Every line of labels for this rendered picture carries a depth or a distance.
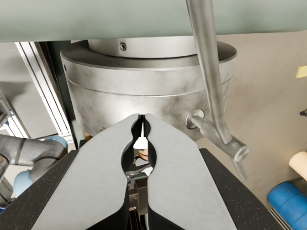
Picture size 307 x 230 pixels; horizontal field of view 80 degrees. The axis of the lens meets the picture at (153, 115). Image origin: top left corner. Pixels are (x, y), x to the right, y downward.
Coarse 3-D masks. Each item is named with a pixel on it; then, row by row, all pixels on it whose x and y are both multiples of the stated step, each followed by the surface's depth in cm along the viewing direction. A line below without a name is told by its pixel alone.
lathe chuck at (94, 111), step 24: (72, 96) 30; (96, 96) 25; (120, 96) 24; (144, 96) 24; (168, 96) 24; (192, 96) 25; (96, 120) 28; (120, 120) 26; (168, 120) 26; (144, 144) 27
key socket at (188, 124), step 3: (192, 111) 26; (195, 111) 27; (198, 111) 27; (201, 111) 27; (192, 114) 27; (195, 114) 27; (198, 114) 27; (201, 114) 27; (189, 117) 27; (201, 117) 28; (186, 120) 27; (189, 120) 27; (186, 123) 27; (189, 123) 27; (186, 126) 27; (189, 126) 27; (192, 126) 28; (195, 126) 28
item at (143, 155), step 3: (144, 150) 44; (147, 150) 44; (138, 153) 47; (141, 153) 45; (144, 153) 44; (147, 153) 44; (138, 156) 48; (141, 156) 46; (144, 156) 46; (147, 156) 45; (144, 159) 46; (147, 159) 46
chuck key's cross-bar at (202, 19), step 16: (192, 0) 8; (208, 0) 8; (192, 16) 9; (208, 16) 9; (208, 32) 10; (208, 48) 11; (208, 64) 12; (208, 80) 13; (208, 96) 15; (224, 128) 19; (240, 176) 27
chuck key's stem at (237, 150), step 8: (192, 120) 27; (200, 120) 26; (208, 120) 25; (200, 128) 26; (208, 128) 24; (208, 136) 24; (216, 136) 22; (232, 136) 22; (216, 144) 23; (224, 144) 21; (232, 144) 21; (240, 144) 20; (232, 152) 20; (240, 152) 20; (248, 152) 21; (240, 160) 21
